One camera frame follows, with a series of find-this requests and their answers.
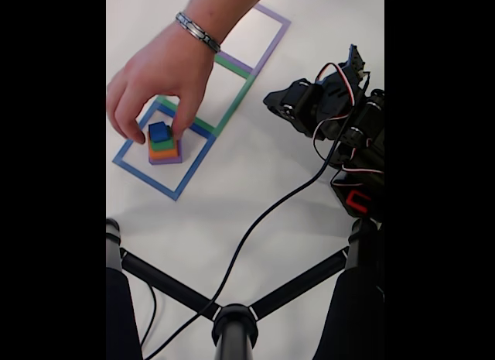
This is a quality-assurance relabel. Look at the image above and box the green cube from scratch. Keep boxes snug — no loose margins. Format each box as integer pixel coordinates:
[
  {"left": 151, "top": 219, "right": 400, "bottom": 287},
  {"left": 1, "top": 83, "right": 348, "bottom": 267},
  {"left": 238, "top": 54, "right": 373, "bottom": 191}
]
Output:
[{"left": 148, "top": 134, "right": 177, "bottom": 151}]

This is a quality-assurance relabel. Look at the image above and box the large purple cube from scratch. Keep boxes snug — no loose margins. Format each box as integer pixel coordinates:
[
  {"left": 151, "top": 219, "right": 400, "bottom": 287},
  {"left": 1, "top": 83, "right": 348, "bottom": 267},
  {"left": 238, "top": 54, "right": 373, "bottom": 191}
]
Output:
[{"left": 148, "top": 142, "right": 183, "bottom": 166}]

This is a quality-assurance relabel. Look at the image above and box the small blue cube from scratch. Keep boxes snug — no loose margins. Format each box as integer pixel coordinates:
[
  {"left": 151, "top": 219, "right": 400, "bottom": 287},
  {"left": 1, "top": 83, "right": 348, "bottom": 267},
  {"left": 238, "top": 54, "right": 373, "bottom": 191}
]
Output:
[{"left": 148, "top": 121, "right": 173, "bottom": 143}]

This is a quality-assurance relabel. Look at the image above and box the orange cube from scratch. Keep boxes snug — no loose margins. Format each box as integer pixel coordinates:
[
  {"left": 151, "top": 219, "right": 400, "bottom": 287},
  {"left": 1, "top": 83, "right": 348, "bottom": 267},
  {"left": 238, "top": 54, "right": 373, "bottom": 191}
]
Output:
[{"left": 148, "top": 139, "right": 182, "bottom": 160}]

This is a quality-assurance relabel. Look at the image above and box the person's hand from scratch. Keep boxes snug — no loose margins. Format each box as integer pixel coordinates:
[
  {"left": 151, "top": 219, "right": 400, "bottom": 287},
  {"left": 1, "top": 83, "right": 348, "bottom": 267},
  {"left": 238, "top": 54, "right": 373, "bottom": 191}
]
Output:
[{"left": 106, "top": 21, "right": 216, "bottom": 145}]

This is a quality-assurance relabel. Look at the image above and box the black tripod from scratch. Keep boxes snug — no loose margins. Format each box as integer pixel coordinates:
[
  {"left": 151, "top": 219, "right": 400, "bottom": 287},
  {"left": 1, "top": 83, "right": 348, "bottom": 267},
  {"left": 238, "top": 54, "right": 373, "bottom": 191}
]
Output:
[{"left": 106, "top": 216, "right": 385, "bottom": 360}]

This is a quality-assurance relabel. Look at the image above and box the red white servo wire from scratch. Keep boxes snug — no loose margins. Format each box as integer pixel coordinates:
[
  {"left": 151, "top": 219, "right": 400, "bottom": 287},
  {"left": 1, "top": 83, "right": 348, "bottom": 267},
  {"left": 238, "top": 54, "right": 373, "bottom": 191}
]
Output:
[
  {"left": 330, "top": 160, "right": 385, "bottom": 187},
  {"left": 312, "top": 63, "right": 371, "bottom": 159}
]

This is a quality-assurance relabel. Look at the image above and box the black camera box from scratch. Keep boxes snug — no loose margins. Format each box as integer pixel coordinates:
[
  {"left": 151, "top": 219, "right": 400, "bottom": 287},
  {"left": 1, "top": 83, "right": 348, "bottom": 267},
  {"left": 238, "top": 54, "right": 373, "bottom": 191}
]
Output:
[{"left": 343, "top": 44, "right": 371, "bottom": 84}]

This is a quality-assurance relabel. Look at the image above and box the green square frame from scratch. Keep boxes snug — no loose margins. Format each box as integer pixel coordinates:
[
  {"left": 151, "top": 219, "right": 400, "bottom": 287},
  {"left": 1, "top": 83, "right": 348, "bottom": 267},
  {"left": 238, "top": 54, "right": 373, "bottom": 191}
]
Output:
[{"left": 156, "top": 52, "right": 257, "bottom": 137}]

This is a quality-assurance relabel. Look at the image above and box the purple square frame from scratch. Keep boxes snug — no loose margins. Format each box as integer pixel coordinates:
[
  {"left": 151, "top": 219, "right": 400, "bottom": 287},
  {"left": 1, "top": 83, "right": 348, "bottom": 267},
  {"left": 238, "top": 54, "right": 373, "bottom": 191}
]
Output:
[{"left": 214, "top": 3, "right": 292, "bottom": 75}]

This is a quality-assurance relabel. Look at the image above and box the silver metal bracelet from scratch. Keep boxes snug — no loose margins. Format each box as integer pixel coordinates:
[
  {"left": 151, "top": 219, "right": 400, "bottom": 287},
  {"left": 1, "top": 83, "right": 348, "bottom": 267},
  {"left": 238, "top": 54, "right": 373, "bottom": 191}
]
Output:
[{"left": 175, "top": 10, "right": 222, "bottom": 54}]

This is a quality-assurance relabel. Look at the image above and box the thick black cable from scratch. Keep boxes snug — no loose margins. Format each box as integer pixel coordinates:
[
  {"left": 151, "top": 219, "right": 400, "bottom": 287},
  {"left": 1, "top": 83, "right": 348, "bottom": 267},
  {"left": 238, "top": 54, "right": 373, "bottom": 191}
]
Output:
[{"left": 145, "top": 81, "right": 369, "bottom": 360}]

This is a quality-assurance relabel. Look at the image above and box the blue square frame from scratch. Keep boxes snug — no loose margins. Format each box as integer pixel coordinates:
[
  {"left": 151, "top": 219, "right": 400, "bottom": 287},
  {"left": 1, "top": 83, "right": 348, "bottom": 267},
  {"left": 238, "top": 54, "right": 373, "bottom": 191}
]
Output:
[{"left": 112, "top": 102, "right": 217, "bottom": 201}]

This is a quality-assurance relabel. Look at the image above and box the thin black cable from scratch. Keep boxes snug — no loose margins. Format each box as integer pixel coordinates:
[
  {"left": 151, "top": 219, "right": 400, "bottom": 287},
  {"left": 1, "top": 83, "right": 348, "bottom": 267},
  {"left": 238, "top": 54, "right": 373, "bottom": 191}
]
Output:
[{"left": 139, "top": 283, "right": 159, "bottom": 348}]

